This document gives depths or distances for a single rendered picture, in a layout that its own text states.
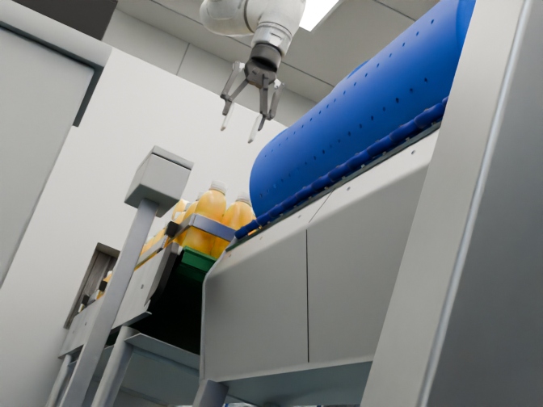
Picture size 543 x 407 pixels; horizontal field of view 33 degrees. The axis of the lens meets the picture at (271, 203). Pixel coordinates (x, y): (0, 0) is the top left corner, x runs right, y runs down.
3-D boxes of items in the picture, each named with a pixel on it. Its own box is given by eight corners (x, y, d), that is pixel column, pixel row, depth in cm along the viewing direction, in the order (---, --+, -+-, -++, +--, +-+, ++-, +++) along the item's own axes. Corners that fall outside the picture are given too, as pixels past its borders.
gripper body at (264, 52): (256, 39, 220) (244, 72, 217) (288, 54, 222) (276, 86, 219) (246, 50, 227) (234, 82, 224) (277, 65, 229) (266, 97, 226)
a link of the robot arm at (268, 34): (297, 33, 223) (290, 54, 221) (284, 48, 231) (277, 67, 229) (263, 17, 221) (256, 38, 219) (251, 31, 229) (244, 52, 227)
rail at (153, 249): (187, 224, 204) (192, 212, 205) (84, 306, 351) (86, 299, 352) (191, 226, 204) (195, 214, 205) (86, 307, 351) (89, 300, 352)
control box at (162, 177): (139, 183, 205) (155, 143, 208) (122, 203, 223) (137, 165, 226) (180, 201, 207) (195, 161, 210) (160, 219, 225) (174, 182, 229)
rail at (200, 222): (192, 225, 203) (196, 213, 204) (191, 226, 204) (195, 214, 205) (350, 291, 213) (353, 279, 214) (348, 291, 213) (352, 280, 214)
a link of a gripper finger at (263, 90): (258, 77, 224) (263, 77, 225) (258, 120, 222) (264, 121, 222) (263, 71, 220) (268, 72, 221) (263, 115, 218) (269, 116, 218)
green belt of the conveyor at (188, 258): (178, 270, 197) (187, 243, 199) (76, 333, 345) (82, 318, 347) (340, 336, 207) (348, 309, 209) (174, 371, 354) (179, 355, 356)
